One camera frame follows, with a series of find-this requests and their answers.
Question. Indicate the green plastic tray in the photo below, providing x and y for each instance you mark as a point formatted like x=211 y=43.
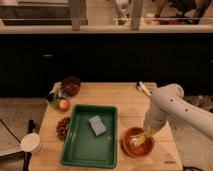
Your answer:
x=82 y=147

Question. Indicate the white-handled utensil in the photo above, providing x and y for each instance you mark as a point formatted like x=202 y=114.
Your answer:
x=141 y=87

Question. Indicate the yellow banana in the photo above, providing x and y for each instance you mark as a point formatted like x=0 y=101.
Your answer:
x=137 y=140

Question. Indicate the red-orange bowl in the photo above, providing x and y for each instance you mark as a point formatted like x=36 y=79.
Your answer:
x=133 y=146

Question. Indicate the grey-blue sponge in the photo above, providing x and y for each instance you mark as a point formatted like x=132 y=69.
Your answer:
x=97 y=125

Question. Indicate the dark maroon bowl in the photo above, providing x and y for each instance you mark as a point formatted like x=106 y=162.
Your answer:
x=71 y=85

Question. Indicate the black pole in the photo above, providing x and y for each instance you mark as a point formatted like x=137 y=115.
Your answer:
x=27 y=146

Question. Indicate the bunch of dark grapes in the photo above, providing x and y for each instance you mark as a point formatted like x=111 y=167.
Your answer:
x=62 y=128

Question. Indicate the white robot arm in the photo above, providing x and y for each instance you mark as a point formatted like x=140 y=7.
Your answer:
x=168 y=100

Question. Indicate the red-yellow apple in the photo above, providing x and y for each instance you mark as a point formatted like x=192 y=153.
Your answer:
x=64 y=105

